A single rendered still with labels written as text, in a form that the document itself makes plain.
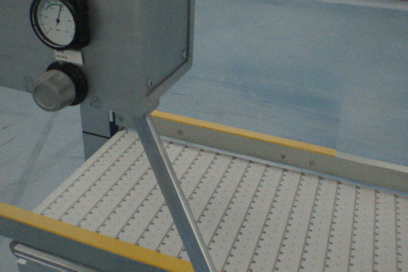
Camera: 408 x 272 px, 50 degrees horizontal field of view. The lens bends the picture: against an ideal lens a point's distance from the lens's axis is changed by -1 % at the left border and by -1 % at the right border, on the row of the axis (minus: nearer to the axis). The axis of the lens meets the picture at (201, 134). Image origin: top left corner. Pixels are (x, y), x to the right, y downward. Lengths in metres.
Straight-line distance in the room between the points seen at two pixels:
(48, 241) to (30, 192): 1.47
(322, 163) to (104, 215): 0.30
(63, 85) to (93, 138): 0.48
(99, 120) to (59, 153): 1.43
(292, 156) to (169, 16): 0.36
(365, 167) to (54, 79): 0.45
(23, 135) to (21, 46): 2.04
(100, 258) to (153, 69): 0.22
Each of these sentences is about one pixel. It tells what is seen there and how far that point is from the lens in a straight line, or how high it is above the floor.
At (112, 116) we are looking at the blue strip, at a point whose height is 0.82.
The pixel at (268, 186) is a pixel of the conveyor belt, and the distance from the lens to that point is 0.61.
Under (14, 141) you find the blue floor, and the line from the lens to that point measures 2.33.
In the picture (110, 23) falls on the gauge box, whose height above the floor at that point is 1.08.
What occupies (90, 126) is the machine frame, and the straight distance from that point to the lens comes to 0.78.
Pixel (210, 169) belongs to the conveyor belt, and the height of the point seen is 0.80.
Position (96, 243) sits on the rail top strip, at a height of 0.84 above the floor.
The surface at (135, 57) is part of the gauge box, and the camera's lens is 0.29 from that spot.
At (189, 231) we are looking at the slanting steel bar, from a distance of 0.34.
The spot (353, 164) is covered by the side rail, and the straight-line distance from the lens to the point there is 0.63.
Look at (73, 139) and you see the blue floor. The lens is 2.28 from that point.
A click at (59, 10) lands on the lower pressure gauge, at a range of 0.29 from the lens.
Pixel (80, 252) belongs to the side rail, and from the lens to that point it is 0.48.
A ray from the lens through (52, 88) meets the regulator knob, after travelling 0.30.
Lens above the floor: 1.16
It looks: 30 degrees down
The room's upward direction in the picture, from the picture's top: 3 degrees clockwise
